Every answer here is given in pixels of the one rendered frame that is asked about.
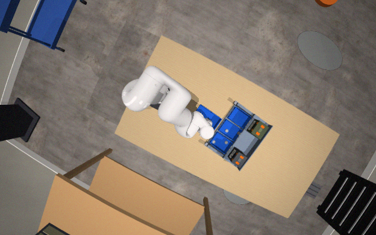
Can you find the blue bin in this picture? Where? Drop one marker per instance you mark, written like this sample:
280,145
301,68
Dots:
239,117
208,114
232,130
220,142

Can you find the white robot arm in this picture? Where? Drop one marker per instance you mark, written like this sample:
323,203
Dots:
149,90

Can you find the dark green tool case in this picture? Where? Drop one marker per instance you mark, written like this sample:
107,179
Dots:
257,128

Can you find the black tool case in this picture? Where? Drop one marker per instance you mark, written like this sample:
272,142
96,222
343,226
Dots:
237,157

